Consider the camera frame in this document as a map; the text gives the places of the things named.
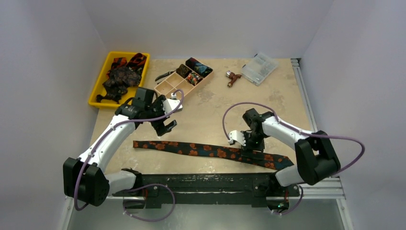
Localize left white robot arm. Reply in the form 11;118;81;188
63;87;184;211

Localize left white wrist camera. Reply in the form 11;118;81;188
163;93;183;114

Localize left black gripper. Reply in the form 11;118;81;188
145;95;176;135

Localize black pliers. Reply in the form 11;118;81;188
155;71;175;84

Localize dark orange floral tie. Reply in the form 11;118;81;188
133;140;294;170

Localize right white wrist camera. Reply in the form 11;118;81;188
227;130;246;146

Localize brown metal pipe fitting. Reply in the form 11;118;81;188
226;71;242;88

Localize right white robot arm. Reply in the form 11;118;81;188
239;109;341;195

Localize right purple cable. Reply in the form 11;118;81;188
221;102;366;217

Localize wooden compartment box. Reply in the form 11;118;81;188
154;64;214;98

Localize yellow plastic bin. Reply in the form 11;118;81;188
88;51;150;108

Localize rolled olive patterned tie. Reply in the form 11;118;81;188
175;64;192;78

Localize rolled colourful floral tie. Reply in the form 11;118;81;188
185;72;203;86

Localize red black striped tie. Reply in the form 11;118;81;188
103;51;150;77

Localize dark patterned tie pile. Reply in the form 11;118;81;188
96;67;141;104

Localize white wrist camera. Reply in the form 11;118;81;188
227;130;246;146
163;93;183;114

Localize rolled blue floral tie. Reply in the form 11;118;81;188
185;57;213;78

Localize clear plastic organizer box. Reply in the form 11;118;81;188
241;52;279;86

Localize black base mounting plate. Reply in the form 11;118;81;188
113;172;300;210

